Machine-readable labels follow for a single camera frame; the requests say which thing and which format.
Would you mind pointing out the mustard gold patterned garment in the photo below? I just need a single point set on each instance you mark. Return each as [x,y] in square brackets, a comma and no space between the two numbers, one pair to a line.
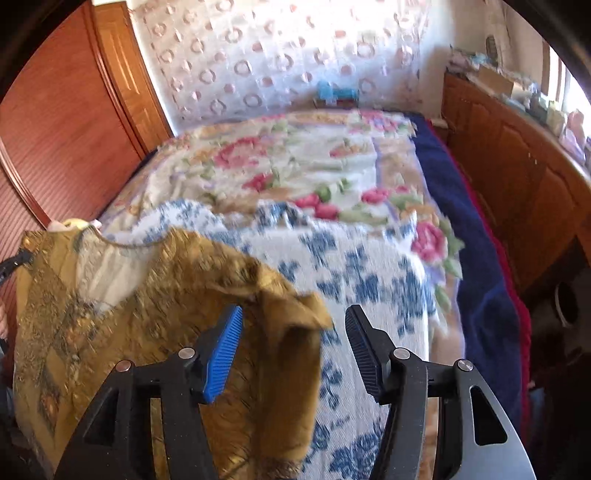
[85,303]

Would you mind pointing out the navy blue blanket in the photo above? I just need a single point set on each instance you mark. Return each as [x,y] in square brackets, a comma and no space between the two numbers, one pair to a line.
[496,323]

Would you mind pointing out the blue item at bedhead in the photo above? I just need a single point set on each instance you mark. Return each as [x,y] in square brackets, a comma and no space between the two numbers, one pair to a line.
[329,96]

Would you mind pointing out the pink floral bed quilt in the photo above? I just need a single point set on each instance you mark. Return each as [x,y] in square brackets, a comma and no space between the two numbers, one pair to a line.
[356,167]

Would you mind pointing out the white blue floral sheet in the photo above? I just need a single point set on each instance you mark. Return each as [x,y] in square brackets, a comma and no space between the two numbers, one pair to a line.
[347,264]

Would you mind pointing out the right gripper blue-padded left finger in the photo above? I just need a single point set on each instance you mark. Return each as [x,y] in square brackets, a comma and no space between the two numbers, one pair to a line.
[113,438]

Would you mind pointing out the white circle-patterned curtain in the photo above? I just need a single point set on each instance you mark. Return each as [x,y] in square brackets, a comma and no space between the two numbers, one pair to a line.
[217,61]

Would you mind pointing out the cardboard box on sideboard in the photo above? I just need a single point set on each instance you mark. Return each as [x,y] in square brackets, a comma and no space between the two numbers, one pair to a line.
[494,82]

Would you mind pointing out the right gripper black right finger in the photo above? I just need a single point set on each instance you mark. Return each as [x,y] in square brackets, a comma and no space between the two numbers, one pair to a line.
[476,439]

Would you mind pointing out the brown wooden sideboard cabinet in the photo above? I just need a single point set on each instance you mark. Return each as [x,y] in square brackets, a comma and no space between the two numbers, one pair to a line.
[535,197]

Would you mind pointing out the brown wooden wardrobe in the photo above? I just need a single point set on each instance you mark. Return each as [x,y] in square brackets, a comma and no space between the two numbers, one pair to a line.
[78,111]

